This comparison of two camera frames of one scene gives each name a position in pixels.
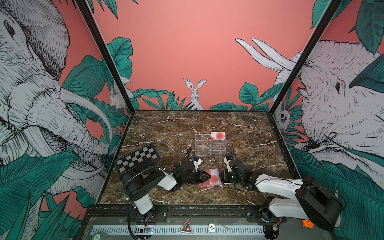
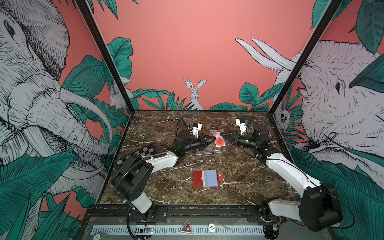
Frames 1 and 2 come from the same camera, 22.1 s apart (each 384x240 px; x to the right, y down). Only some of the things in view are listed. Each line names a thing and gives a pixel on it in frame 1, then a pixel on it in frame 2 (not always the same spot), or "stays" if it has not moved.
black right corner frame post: [333, 7] stays
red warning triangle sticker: [187, 227] stays
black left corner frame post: [87, 15] stays
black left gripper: [201, 176] -> [202, 139]
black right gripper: [225, 175] -> [225, 135]
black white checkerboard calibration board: [127, 162] stays
